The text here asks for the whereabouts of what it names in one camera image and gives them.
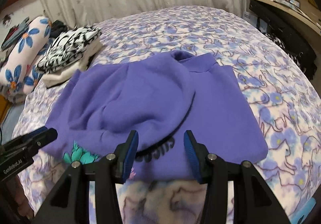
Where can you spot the purple hoodie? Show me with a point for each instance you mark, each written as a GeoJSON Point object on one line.
{"type": "Point", "coordinates": [150, 93]}

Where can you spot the grey folded cloth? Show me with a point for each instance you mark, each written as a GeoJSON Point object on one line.
{"type": "Point", "coordinates": [15, 35]}

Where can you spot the purple floral bed blanket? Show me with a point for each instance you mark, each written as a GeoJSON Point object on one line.
{"type": "Point", "coordinates": [275, 103]}

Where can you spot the dark clothes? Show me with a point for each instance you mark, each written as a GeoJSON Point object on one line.
{"type": "Point", "coordinates": [58, 28]}

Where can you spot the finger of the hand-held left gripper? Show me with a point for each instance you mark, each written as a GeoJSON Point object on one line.
{"type": "Point", "coordinates": [45, 138]}
{"type": "Point", "coordinates": [27, 136]}

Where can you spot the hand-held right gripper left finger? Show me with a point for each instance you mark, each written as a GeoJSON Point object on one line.
{"type": "Point", "coordinates": [130, 153]}

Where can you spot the blue flower pillow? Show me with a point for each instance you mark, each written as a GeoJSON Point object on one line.
{"type": "Point", "coordinates": [25, 48]}

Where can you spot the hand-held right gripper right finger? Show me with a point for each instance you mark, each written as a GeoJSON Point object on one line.
{"type": "Point", "coordinates": [191, 153]}

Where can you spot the black and white patterned garment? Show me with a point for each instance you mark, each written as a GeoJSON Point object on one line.
{"type": "Point", "coordinates": [67, 50]}

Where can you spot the cream folded garment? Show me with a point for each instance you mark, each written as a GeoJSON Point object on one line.
{"type": "Point", "coordinates": [57, 76]}

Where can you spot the blue object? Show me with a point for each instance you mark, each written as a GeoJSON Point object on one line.
{"type": "Point", "coordinates": [304, 211]}

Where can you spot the person's left hand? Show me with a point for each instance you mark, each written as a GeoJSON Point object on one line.
{"type": "Point", "coordinates": [23, 201]}

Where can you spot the white cardboard box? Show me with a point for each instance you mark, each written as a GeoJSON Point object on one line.
{"type": "Point", "coordinates": [250, 18]}

